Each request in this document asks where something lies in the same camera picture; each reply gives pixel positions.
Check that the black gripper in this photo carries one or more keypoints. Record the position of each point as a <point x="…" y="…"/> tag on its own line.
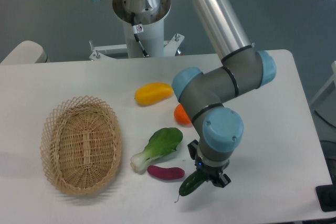
<point x="214" y="169"/>

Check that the green cucumber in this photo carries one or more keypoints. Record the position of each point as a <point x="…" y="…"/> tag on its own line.
<point x="192" y="183"/>

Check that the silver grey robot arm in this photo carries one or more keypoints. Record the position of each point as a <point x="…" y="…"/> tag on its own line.
<point x="202" y="95"/>

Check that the woven wicker basket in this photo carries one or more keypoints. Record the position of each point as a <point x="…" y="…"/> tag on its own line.
<point x="81" y="146"/>

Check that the purple sweet potato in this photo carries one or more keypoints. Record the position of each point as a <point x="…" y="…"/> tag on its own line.
<point x="172" y="173"/>

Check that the green bok choy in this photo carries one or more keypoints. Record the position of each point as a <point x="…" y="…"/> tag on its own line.
<point x="162" y="143"/>

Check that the orange tangerine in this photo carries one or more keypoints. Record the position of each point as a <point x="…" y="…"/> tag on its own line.
<point x="180" y="116"/>

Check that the black device at table edge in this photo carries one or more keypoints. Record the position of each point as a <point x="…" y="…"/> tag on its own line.
<point x="326" y="197"/>

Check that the yellow mango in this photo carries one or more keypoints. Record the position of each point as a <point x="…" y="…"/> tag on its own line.
<point x="152" y="93"/>

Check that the white furniture leg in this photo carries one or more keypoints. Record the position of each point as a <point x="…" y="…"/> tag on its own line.
<point x="325" y="90"/>

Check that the white chair armrest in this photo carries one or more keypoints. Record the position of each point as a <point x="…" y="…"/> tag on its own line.
<point x="27" y="52"/>

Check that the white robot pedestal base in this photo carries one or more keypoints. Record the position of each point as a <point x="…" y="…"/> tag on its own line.
<point x="143" y="28"/>

